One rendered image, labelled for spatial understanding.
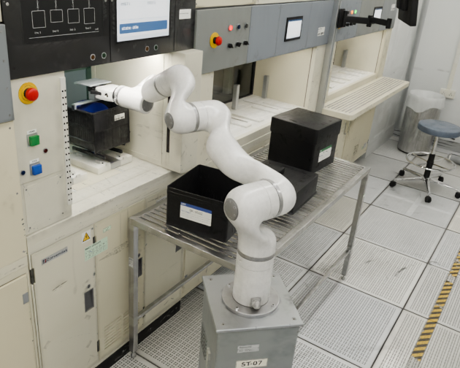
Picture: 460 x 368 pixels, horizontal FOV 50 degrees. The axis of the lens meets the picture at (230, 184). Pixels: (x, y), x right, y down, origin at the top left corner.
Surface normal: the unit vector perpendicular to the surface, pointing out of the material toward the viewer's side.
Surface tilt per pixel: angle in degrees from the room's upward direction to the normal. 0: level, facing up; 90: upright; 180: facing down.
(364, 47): 90
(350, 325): 0
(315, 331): 0
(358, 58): 90
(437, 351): 0
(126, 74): 90
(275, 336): 90
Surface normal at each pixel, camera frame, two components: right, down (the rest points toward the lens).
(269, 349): 0.20, 0.43
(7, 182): 0.83, 0.29
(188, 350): 0.08, -0.90
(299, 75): -0.55, 0.32
